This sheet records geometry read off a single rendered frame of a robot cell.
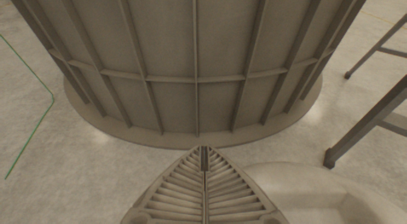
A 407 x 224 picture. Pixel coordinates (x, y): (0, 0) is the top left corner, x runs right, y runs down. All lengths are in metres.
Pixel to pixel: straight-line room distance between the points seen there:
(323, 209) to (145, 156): 0.71
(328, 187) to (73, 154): 1.05
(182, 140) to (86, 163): 0.47
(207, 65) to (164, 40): 0.16
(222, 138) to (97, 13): 0.73
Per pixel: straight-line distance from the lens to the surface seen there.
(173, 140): 0.86
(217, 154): 0.17
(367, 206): 0.54
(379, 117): 0.89
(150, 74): 0.64
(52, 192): 1.01
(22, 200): 1.07
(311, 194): 0.49
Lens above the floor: 0.76
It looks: 44 degrees down
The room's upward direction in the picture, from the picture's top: 1 degrees clockwise
